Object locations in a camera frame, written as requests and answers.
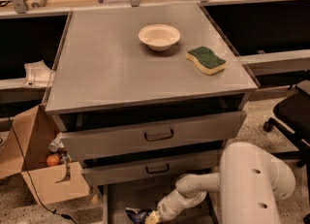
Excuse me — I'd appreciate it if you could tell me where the blue chip bag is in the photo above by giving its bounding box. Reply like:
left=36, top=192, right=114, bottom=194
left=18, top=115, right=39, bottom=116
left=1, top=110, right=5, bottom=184
left=126, top=208, right=152, bottom=224

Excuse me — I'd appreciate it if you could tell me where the white gripper with vent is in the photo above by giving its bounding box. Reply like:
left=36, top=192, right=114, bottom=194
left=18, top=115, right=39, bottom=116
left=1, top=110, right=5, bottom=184
left=145, top=196, right=181, bottom=224

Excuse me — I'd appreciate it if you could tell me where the white curved plastic piece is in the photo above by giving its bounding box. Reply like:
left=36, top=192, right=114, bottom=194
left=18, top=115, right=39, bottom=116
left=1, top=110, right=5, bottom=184
left=22, top=60, right=55, bottom=87

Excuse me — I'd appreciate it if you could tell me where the black office chair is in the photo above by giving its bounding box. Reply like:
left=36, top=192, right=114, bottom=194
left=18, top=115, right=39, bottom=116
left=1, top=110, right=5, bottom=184
left=263, top=80, right=310, bottom=224

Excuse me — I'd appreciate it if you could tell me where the white bowl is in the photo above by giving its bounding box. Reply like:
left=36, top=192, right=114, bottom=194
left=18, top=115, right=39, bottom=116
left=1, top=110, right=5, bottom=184
left=139, top=24, right=181, bottom=51

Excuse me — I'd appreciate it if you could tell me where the yellow green sponge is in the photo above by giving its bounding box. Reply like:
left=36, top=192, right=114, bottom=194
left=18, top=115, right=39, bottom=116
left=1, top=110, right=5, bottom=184
left=186, top=47, right=226, bottom=76

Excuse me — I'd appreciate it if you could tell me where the cardboard box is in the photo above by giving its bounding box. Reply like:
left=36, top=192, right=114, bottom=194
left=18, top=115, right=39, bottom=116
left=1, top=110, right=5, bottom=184
left=0, top=105, right=90, bottom=205

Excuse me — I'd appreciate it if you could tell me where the orange fruit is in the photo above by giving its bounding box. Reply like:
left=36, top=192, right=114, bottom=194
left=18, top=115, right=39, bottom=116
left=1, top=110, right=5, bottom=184
left=46, top=154, right=60, bottom=167

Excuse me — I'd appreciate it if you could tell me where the crumpled can in box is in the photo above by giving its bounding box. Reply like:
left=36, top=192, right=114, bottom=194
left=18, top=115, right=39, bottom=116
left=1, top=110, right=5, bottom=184
left=48, top=138, right=65, bottom=152

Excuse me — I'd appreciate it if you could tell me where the bottom grey drawer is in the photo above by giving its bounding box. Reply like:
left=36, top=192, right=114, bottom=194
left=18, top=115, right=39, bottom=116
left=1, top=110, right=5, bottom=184
left=103, top=175, right=222, bottom=224

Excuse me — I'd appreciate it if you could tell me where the top grey drawer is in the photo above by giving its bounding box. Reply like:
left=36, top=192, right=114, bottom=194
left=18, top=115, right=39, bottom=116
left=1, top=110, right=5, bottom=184
left=51, top=93, right=248, bottom=162

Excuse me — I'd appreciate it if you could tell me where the black floor cable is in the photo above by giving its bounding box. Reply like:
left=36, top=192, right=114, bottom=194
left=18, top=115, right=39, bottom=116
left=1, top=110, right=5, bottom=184
left=0, top=98, right=78, bottom=224

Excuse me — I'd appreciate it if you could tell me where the middle grey drawer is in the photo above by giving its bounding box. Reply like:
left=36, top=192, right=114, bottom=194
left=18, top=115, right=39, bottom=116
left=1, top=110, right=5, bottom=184
left=82, top=141, right=224, bottom=186

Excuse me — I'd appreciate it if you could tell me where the grey drawer cabinet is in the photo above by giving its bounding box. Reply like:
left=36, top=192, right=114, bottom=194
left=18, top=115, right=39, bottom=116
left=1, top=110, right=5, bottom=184
left=44, top=4, right=260, bottom=224

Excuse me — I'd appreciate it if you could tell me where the grey drawer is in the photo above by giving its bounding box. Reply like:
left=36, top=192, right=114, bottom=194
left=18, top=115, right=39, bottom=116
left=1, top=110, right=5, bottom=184
left=82, top=141, right=224, bottom=186
left=103, top=175, right=222, bottom=224
left=51, top=93, right=248, bottom=162

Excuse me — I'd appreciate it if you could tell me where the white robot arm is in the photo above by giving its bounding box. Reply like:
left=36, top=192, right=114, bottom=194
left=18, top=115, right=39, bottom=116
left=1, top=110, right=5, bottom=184
left=145, top=142, right=295, bottom=224

